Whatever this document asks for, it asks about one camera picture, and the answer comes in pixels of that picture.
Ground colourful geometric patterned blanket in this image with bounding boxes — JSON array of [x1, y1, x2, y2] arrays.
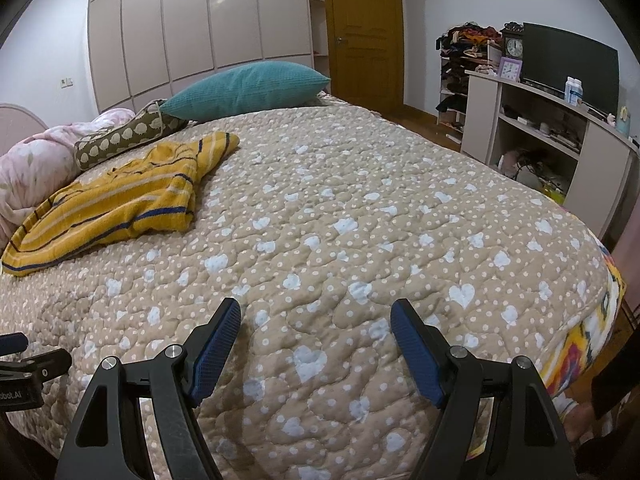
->
[[466, 238, 627, 461]]

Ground shelf with piled clothes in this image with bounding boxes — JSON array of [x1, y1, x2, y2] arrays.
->
[[436, 22, 502, 144]]

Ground purple square clock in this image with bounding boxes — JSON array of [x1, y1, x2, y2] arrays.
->
[[498, 56, 523, 82]]

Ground pink rounded headboard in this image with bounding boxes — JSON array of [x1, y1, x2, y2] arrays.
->
[[0, 103, 48, 155]]

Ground white tv cabinet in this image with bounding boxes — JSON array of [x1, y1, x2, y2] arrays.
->
[[461, 72, 638, 237]]

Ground beige heart quilted bedspread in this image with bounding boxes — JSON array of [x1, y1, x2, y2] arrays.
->
[[1, 99, 590, 479]]

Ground olive hedgehog bolster pillow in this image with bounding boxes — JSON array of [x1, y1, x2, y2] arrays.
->
[[75, 100, 189, 171]]

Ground yellow blue striped sweater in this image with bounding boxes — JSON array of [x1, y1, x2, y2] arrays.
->
[[1, 131, 240, 276]]

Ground white plastic bottles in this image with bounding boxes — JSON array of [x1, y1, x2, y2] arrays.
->
[[564, 77, 582, 106]]

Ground pale pink wardrobe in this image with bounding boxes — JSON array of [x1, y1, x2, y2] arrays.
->
[[88, 0, 318, 110]]

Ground black flat television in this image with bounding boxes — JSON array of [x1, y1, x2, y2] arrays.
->
[[521, 23, 620, 114]]

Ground brown wooden door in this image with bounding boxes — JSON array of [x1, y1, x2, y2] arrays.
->
[[326, 0, 404, 113]]

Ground pink floral fleece blanket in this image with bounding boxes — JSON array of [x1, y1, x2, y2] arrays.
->
[[0, 108, 134, 250]]

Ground dark ornate table clock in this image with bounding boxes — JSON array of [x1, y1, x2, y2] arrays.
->
[[501, 22, 524, 60]]

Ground teal knitted pillow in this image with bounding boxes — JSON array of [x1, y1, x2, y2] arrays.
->
[[160, 61, 331, 122]]

